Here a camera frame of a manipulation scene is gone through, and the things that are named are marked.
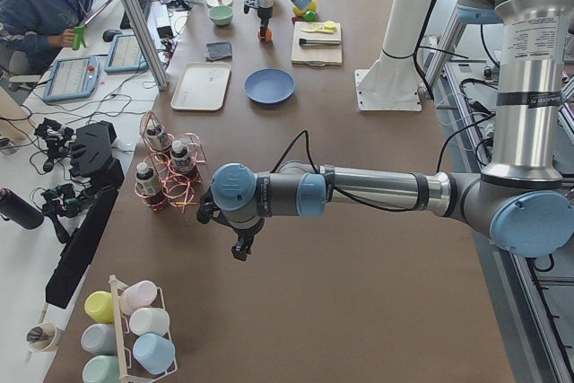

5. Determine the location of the lower lemon slice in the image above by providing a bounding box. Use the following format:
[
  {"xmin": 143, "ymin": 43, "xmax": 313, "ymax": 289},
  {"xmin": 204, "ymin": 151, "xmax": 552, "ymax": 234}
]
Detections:
[{"xmin": 309, "ymin": 22, "xmax": 323, "ymax": 31}]

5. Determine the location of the aluminium frame post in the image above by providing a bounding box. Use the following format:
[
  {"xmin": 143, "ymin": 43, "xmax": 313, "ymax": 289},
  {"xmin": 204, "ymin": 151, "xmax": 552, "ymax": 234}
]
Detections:
[{"xmin": 121, "ymin": 0, "xmax": 169, "ymax": 91}]

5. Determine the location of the right rear tea bottle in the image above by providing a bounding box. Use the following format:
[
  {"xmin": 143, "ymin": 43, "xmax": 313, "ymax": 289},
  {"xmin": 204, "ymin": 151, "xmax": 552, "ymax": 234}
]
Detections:
[{"xmin": 170, "ymin": 140, "xmax": 198, "ymax": 180}]

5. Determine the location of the tea bottle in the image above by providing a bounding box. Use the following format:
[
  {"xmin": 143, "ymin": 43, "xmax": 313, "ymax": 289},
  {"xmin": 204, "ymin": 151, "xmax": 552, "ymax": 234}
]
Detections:
[
  {"xmin": 145, "ymin": 123, "xmax": 170, "ymax": 152},
  {"xmin": 135, "ymin": 161, "xmax": 168, "ymax": 211},
  {"xmin": 170, "ymin": 140, "xmax": 198, "ymax": 180}
]

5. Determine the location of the pink cup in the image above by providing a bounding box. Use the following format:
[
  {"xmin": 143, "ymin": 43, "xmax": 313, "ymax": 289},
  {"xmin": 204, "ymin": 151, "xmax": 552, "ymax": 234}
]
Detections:
[{"xmin": 119, "ymin": 280, "xmax": 158, "ymax": 316}]

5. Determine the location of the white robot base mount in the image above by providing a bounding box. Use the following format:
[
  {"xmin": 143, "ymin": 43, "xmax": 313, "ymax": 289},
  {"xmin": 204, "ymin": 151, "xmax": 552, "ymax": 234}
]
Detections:
[{"xmin": 355, "ymin": 0, "xmax": 423, "ymax": 111}]

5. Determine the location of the teach pendant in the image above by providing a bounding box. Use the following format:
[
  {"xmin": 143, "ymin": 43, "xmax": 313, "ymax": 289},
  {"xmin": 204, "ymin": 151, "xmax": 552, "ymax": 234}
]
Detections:
[
  {"xmin": 104, "ymin": 34, "xmax": 148, "ymax": 74},
  {"xmin": 42, "ymin": 56, "xmax": 100, "ymax": 102}
]

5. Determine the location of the orange fruit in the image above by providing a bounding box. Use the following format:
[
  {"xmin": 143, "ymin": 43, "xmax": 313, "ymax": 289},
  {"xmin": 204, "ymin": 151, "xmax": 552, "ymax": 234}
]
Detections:
[{"xmin": 257, "ymin": 29, "xmax": 273, "ymax": 42}]

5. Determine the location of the white cup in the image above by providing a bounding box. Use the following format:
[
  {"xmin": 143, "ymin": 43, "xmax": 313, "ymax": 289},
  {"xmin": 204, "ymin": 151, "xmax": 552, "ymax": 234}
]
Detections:
[{"xmin": 129, "ymin": 307, "xmax": 170, "ymax": 336}]

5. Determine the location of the grey cup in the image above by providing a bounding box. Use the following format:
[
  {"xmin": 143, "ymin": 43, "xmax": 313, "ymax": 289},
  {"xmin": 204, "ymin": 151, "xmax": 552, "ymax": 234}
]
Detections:
[{"xmin": 81, "ymin": 323, "xmax": 117, "ymax": 355}]

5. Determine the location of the green clamp tool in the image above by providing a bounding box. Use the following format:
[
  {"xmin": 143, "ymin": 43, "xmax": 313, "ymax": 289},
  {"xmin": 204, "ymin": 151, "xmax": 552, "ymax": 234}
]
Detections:
[{"xmin": 72, "ymin": 24, "xmax": 87, "ymax": 51}]

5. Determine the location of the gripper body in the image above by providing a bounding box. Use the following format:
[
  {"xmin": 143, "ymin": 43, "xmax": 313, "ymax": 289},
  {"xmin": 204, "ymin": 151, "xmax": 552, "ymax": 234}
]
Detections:
[
  {"xmin": 196, "ymin": 192, "xmax": 265, "ymax": 243},
  {"xmin": 243, "ymin": 0, "xmax": 274, "ymax": 21}
]

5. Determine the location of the yellow plastic knife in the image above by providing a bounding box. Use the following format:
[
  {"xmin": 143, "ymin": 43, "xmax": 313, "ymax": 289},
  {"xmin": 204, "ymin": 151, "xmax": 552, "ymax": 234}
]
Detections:
[{"xmin": 300, "ymin": 27, "xmax": 336, "ymax": 34}]

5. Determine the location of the copper wire bottle rack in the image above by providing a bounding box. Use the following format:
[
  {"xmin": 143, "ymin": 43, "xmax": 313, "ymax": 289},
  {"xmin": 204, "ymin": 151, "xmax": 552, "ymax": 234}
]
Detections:
[{"xmin": 134, "ymin": 111, "xmax": 206, "ymax": 213}]

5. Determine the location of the paper cup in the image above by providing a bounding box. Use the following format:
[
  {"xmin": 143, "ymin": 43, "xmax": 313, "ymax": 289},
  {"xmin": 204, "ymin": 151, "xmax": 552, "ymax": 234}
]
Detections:
[{"xmin": 26, "ymin": 322, "xmax": 61, "ymax": 352}]

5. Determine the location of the wooden cup rack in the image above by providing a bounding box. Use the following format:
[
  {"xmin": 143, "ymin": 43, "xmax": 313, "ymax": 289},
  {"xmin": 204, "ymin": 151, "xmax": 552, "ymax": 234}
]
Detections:
[{"xmin": 109, "ymin": 274, "xmax": 179, "ymax": 382}]

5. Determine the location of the wooden cutting board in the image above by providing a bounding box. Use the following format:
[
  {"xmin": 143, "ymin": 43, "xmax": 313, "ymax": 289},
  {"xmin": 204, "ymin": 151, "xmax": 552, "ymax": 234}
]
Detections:
[{"xmin": 291, "ymin": 21, "xmax": 343, "ymax": 66}]

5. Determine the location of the yellow cup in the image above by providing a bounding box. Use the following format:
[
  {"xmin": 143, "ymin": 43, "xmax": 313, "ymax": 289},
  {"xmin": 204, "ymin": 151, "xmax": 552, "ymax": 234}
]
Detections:
[{"xmin": 84, "ymin": 291, "xmax": 114, "ymax": 324}]

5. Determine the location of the green lime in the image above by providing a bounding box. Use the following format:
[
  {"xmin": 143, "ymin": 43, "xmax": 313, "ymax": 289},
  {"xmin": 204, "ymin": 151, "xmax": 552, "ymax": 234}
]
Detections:
[{"xmin": 302, "ymin": 11, "xmax": 317, "ymax": 22}]

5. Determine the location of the left rear tea bottle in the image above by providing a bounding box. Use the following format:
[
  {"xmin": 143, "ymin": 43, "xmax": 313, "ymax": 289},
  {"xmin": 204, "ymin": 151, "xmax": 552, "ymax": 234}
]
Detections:
[{"xmin": 145, "ymin": 123, "xmax": 170, "ymax": 152}]

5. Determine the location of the green cup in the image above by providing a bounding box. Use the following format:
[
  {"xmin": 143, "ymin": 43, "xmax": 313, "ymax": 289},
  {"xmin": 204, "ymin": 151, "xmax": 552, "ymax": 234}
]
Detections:
[{"xmin": 82, "ymin": 355, "xmax": 120, "ymax": 383}]

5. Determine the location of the green bowl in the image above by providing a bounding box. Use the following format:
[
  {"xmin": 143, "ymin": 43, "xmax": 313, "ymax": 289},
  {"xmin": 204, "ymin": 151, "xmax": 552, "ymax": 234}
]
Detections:
[{"xmin": 208, "ymin": 5, "xmax": 233, "ymax": 27}]

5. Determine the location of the blue round plate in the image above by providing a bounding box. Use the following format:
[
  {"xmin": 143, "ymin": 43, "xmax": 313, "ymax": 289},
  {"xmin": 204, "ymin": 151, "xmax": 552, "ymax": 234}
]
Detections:
[{"xmin": 244, "ymin": 68, "xmax": 296, "ymax": 105}]

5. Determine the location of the computer mouse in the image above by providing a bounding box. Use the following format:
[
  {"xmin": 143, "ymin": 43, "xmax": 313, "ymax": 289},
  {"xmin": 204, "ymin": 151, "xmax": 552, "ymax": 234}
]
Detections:
[{"xmin": 102, "ymin": 30, "xmax": 122, "ymax": 43}]

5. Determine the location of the right teach pendant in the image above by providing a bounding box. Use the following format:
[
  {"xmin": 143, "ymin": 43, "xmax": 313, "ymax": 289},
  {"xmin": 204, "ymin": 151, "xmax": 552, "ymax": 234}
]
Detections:
[{"xmin": 104, "ymin": 34, "xmax": 148, "ymax": 74}]

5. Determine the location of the blue cup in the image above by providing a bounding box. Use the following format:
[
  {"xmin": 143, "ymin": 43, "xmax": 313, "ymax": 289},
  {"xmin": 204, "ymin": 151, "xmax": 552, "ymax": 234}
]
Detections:
[{"xmin": 132, "ymin": 333, "xmax": 175, "ymax": 375}]

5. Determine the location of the upper whole lemon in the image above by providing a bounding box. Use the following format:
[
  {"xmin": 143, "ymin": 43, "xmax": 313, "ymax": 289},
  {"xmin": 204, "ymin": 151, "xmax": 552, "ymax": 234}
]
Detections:
[{"xmin": 307, "ymin": 0, "xmax": 317, "ymax": 12}]

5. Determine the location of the grey folded cloth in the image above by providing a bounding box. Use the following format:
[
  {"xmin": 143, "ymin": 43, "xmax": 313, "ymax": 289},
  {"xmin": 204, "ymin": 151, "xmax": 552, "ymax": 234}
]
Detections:
[{"xmin": 205, "ymin": 41, "xmax": 232, "ymax": 61}]

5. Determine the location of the left teach pendant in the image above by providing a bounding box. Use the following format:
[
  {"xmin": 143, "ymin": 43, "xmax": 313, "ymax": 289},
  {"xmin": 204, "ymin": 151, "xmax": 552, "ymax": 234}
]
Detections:
[{"xmin": 42, "ymin": 56, "xmax": 100, "ymax": 102}]

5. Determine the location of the black keyboard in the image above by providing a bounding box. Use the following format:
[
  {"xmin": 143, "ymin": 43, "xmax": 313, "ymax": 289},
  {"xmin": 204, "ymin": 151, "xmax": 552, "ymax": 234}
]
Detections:
[{"xmin": 119, "ymin": 0, "xmax": 155, "ymax": 30}]

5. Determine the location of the cream rabbit tray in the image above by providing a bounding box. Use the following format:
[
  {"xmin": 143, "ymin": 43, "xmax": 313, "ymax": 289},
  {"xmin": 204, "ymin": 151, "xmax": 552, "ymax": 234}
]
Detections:
[{"xmin": 170, "ymin": 62, "xmax": 230, "ymax": 111}]

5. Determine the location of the front tea bottle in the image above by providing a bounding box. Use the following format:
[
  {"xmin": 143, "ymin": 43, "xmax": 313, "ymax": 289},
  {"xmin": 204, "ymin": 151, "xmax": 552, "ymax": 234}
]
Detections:
[{"xmin": 135, "ymin": 161, "xmax": 168, "ymax": 211}]

